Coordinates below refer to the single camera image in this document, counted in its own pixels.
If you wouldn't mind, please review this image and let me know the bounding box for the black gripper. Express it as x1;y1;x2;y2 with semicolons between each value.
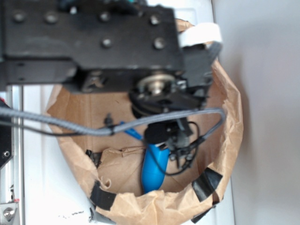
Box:
144;118;203;168

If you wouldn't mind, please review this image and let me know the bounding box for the blue plastic bottle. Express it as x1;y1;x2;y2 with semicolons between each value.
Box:
141;144;170;194

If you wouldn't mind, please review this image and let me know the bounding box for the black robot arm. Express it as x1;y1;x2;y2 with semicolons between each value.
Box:
0;0;222;170

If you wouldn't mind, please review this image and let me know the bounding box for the brown paper bag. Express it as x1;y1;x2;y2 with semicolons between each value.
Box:
45;18;244;225

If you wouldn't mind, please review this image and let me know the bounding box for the grey braided cable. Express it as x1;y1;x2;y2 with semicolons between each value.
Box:
0;107;226;141

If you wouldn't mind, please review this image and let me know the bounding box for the aluminium frame rail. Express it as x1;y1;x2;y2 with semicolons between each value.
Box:
0;84;25;225

